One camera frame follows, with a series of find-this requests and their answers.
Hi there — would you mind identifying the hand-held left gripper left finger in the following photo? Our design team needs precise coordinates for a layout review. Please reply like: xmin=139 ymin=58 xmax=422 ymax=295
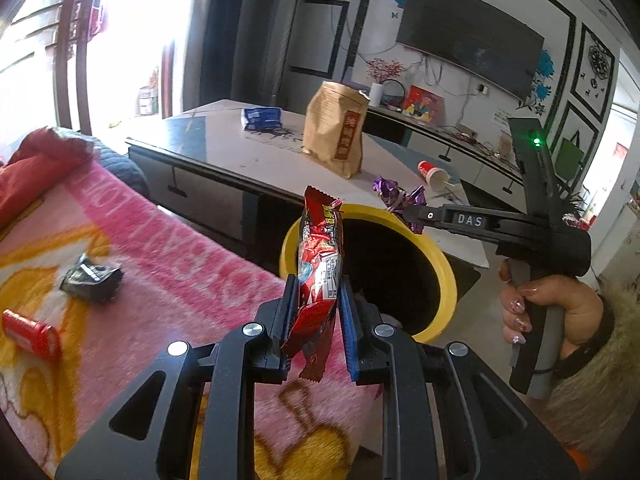
xmin=55 ymin=274 xmax=301 ymax=480

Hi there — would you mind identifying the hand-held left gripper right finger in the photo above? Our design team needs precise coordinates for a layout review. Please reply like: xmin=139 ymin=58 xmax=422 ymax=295
xmin=339 ymin=280 xmax=581 ymax=480

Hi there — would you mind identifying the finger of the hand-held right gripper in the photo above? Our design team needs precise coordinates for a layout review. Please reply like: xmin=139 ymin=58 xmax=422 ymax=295
xmin=401 ymin=200 xmax=501 ymax=237

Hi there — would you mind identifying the yellow round bin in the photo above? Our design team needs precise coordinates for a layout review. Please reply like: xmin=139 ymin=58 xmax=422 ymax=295
xmin=280 ymin=203 xmax=458 ymax=343

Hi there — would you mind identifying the red snack wrapper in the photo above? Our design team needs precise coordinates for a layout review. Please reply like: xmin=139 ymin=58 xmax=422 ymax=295
xmin=280 ymin=185 xmax=346 ymax=383

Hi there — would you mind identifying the purple candy wrapper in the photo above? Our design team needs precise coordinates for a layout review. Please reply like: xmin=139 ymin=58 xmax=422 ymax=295
xmin=372 ymin=176 xmax=426 ymax=233

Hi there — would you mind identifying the person's right forearm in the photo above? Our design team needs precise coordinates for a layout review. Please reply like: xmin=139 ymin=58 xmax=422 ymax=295
xmin=542 ymin=280 xmax=640 ymax=466

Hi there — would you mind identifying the person's right hand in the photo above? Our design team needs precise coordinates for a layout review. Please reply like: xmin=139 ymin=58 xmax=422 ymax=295
xmin=499 ymin=260 xmax=606 ymax=361

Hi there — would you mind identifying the red paper cup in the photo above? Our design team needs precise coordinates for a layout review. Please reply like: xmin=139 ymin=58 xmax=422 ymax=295
xmin=417 ymin=160 xmax=451 ymax=192

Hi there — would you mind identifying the long television stand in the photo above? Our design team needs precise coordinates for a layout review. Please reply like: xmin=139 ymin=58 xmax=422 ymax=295
xmin=350 ymin=105 xmax=526 ymax=196

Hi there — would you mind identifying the green bag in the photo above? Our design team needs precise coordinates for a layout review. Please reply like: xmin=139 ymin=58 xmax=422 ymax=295
xmin=555 ymin=130 xmax=586 ymax=183

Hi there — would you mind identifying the colourful picture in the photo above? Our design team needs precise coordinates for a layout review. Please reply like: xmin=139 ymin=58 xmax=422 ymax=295
xmin=402 ymin=85 xmax=445 ymax=125

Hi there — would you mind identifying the white vase with red flowers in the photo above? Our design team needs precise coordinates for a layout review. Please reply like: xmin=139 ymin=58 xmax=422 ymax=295
xmin=365 ymin=57 xmax=408 ymax=107

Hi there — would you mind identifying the pink printed blanket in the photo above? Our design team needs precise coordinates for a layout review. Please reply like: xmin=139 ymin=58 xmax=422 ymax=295
xmin=0 ymin=160 xmax=386 ymax=480

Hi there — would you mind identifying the brown paper bag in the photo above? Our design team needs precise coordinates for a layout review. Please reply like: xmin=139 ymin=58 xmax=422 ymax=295
xmin=301 ymin=81 xmax=371 ymax=180

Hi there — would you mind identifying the white coffee table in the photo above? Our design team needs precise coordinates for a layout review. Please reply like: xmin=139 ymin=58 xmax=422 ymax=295
xmin=125 ymin=99 xmax=491 ymax=271

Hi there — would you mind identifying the black crumpled wrapper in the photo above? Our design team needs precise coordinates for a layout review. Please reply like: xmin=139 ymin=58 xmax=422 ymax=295
xmin=60 ymin=254 xmax=123 ymax=305

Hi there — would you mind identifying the blue snack packet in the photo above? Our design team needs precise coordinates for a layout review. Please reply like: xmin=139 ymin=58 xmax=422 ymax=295
xmin=241 ymin=106 xmax=283 ymax=132

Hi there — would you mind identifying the dark blue quilted cushion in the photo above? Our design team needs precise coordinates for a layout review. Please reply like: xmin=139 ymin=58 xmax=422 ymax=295
xmin=92 ymin=137 xmax=151 ymax=201

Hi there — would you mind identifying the red flat box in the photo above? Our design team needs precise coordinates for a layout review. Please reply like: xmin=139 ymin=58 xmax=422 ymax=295
xmin=1 ymin=309 xmax=62 ymax=361

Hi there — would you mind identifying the dark curtain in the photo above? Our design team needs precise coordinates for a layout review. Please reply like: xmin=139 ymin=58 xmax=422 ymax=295
xmin=185 ymin=0 xmax=311 ymax=111

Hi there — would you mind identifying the small basket with round handle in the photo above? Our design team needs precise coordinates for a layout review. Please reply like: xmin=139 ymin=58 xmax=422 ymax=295
xmin=384 ymin=80 xmax=405 ymax=111

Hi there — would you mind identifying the wall television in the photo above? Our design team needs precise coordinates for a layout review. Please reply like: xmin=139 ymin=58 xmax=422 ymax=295
xmin=395 ymin=0 xmax=546 ymax=102

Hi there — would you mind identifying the brown wooden window frame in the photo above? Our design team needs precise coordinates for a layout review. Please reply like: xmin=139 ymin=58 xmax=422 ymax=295
xmin=0 ymin=0 xmax=96 ymax=136

